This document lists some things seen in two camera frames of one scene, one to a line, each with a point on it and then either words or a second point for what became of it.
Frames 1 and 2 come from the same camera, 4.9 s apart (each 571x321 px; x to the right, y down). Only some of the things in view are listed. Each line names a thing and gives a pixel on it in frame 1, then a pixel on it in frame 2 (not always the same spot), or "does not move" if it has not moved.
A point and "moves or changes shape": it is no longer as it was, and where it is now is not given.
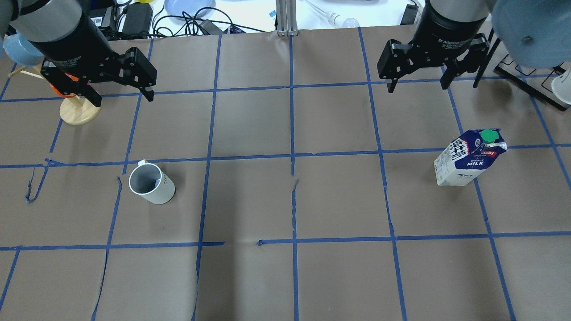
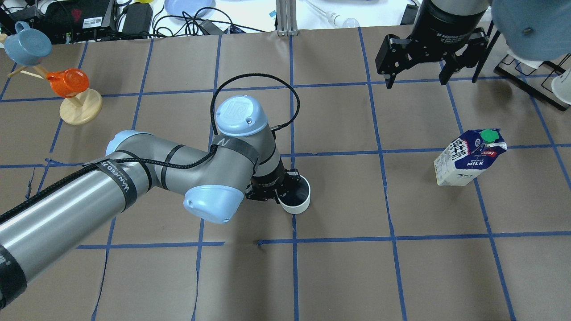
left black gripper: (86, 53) -> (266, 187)
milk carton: (471, 153) does not move
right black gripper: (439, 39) does not move
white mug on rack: (561, 86) does not move
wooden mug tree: (77, 110) does not move
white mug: (146, 180) moves or changes shape
